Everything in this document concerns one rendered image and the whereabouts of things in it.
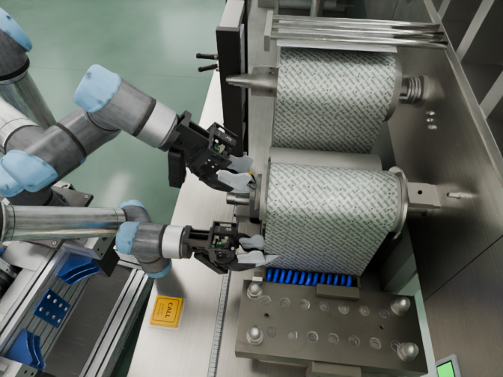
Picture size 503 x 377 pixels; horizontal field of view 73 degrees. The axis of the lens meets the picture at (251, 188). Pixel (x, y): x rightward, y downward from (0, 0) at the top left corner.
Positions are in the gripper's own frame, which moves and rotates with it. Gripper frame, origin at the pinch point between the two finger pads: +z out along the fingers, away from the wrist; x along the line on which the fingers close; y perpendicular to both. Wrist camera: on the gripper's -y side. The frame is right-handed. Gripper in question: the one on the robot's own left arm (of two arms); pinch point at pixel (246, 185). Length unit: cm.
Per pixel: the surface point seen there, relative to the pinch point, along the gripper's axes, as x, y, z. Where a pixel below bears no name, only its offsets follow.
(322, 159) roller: 9.6, 9.7, 12.9
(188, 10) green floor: 326, -159, 1
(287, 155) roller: 9.9, 4.8, 6.9
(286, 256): -8.2, -5.3, 17.0
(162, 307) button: -17.1, -37.6, 4.3
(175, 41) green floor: 264, -159, 2
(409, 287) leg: 5, -9, 78
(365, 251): -8.3, 9.7, 25.8
